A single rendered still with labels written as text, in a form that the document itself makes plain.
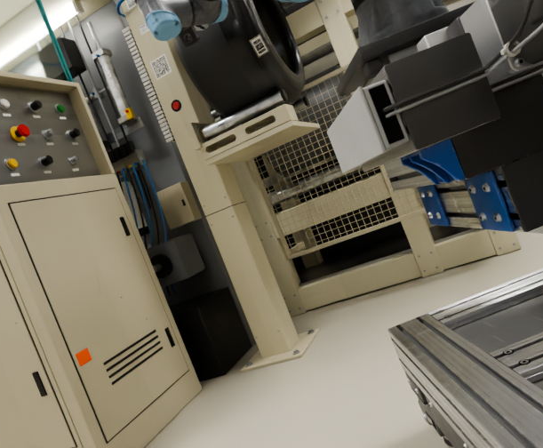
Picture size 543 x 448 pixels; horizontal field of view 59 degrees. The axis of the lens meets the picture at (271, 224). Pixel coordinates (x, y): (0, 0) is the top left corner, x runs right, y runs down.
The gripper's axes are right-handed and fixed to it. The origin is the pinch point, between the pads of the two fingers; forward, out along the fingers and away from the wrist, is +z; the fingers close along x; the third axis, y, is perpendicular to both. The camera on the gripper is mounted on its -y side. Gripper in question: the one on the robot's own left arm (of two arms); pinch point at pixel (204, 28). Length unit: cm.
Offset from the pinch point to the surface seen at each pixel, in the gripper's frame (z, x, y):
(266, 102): 23.9, -2.8, -21.1
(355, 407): -11, -9, -116
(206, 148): 23.1, 24.0, -26.7
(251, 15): 12.8, -11.6, 3.0
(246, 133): 22.6, 7.3, -28.5
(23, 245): -31, 62, -47
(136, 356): -2, 61, -88
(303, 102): 52, -8, -18
